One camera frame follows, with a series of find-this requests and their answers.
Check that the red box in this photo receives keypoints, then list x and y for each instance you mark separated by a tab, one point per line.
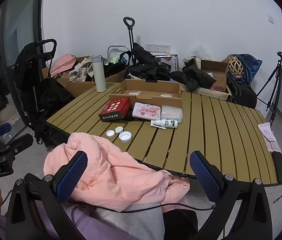
114	108

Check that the large cardboard box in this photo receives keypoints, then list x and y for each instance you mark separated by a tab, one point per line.
77	88

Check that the white paper packets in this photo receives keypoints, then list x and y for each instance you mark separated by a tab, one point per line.
268	135

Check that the white flip cap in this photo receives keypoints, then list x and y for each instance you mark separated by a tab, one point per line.
118	130

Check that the black cloth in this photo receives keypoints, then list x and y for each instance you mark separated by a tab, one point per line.
193	77

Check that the dark cloth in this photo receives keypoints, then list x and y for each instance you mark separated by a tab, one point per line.
178	223

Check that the pink printed packet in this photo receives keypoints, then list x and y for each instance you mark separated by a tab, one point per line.
146	111

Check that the black phone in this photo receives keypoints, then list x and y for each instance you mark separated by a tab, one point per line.
279	166

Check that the pink bag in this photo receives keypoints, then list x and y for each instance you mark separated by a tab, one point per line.
63	63

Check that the beige canvas bag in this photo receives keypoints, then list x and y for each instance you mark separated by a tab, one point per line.
213	95

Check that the silver metal frame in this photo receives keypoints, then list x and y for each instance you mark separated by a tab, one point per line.
117	46

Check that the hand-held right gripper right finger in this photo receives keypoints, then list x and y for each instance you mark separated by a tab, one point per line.
204	177

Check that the pink jacket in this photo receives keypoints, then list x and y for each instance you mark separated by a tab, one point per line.
121	175

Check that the white thermos bottle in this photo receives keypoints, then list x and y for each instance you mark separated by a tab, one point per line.
99	77

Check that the large white ribbed cap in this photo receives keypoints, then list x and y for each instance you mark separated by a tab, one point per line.
125	136

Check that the small white cap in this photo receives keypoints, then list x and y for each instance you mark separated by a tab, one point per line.
110	133

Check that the grey pants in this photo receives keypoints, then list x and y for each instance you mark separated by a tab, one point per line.
131	225

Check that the white spray bottle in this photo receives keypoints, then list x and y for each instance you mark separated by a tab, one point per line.
167	123

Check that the white wall socket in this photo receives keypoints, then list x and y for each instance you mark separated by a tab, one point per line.
156	48

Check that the black tripod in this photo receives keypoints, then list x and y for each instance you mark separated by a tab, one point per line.
277	80

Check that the black backpack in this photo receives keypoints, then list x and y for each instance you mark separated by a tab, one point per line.
113	67

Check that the purple garment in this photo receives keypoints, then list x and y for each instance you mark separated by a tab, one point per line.
80	226

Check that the blue bag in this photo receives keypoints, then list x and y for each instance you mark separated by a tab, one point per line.
252	66

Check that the black stroller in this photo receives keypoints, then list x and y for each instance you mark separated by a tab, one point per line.
48	97

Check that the black bag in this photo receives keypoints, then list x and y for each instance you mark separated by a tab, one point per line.
143	55

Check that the open cardboard box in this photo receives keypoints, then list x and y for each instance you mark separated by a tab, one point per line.
213	66

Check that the white printed box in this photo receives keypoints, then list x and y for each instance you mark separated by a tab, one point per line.
171	61

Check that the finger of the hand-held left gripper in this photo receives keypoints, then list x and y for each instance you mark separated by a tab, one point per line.
15	143
0	129

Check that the wicker ball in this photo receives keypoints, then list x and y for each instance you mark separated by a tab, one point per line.
236	67

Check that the small cardboard box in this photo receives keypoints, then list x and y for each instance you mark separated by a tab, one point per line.
116	76

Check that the shallow cardboard tray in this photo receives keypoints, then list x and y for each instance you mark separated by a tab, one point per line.
146	100

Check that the black suitcase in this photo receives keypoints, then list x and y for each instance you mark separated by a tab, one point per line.
243	93

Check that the beige cloth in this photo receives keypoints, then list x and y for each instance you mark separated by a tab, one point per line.
80	71

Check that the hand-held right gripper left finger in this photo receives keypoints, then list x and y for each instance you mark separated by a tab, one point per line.
72	177

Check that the clear plastic box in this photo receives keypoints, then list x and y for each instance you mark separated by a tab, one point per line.
171	113

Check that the white wall switch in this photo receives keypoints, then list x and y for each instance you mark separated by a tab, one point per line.
271	19

